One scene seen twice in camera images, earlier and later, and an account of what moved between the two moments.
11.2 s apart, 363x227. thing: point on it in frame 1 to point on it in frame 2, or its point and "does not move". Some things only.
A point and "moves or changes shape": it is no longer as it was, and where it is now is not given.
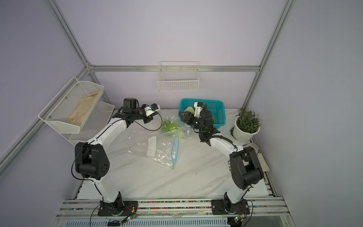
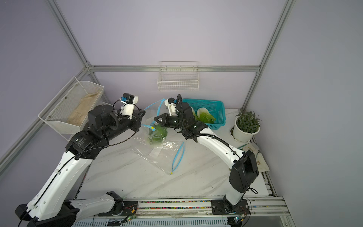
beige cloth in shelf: x=77 y=117 does not move
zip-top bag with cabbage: x=175 y=126 moves or changes shape
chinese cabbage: x=167 y=127 moves or changes shape
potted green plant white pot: x=246 y=125 does not move
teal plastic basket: x=216 y=107 does not move
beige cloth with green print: x=263 y=164 does not move
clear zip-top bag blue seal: x=161 y=145 moves or changes shape
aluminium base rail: x=271 y=212 does not move
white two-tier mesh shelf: x=76 y=108 does not move
